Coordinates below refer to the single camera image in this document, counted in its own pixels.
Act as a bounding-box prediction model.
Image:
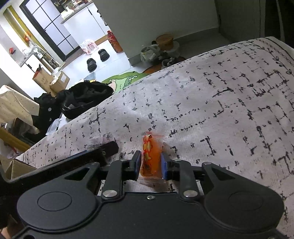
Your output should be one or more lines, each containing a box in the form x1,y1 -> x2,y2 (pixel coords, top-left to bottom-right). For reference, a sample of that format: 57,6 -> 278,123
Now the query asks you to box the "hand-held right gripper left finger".
63,150 -> 142,199

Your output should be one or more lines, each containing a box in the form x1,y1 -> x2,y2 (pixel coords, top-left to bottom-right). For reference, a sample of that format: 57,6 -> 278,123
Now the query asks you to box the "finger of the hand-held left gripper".
6,141 -> 119,192

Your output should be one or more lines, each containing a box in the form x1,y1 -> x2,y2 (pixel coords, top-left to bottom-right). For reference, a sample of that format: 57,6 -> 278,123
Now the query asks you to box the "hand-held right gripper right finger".
161,153 -> 244,199

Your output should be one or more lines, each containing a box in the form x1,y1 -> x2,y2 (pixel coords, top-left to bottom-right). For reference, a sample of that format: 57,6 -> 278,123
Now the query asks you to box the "clear snack wrapper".
88,132 -> 115,150

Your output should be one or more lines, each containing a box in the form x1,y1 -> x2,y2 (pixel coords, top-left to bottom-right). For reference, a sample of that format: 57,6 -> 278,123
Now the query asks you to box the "small orange snack packet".
138,132 -> 170,184

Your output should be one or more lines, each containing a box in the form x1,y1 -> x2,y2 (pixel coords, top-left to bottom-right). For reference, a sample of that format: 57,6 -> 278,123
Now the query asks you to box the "black backpack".
61,81 -> 114,119

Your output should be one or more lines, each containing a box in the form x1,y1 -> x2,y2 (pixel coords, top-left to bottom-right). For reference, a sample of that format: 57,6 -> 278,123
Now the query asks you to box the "white garment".
46,113 -> 69,136

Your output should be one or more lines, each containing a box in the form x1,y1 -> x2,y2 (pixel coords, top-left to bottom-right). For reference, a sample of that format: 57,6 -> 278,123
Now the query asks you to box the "green cartoon rug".
101,70 -> 144,90

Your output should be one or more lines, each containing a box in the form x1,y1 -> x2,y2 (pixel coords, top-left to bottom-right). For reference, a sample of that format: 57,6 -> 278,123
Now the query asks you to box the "cardboard box with plastic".
49,71 -> 70,96

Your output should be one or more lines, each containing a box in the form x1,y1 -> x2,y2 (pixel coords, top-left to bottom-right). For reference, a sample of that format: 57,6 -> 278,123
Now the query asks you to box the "plain cardboard box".
32,69 -> 54,92

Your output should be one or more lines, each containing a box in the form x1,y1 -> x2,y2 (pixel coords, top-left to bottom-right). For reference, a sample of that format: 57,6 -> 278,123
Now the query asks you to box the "pink plastic bag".
80,40 -> 97,54

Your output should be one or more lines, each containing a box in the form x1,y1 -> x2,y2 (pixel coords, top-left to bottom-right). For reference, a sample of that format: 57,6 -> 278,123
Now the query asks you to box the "grey plastic bag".
141,45 -> 161,62

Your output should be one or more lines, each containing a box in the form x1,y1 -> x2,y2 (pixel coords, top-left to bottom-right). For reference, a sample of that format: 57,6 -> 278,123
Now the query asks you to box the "red-orange bottle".
107,30 -> 123,53

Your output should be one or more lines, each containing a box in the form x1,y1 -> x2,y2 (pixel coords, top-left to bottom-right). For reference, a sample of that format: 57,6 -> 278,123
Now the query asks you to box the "chrome faucet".
23,46 -> 58,67

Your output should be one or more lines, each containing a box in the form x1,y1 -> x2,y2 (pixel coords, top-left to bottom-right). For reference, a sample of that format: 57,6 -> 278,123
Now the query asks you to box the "brown basket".
156,33 -> 174,51

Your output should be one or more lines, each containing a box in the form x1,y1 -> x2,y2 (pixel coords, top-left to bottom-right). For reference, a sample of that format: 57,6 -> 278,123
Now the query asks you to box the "white kitchen cabinet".
61,0 -> 111,46

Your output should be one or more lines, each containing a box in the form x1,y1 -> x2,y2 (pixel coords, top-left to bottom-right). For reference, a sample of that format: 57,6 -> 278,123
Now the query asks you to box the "black-framed glass door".
19,0 -> 81,61

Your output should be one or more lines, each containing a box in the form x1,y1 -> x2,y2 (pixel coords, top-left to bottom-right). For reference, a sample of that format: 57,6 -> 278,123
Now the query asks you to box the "black coat on rack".
264,0 -> 294,47

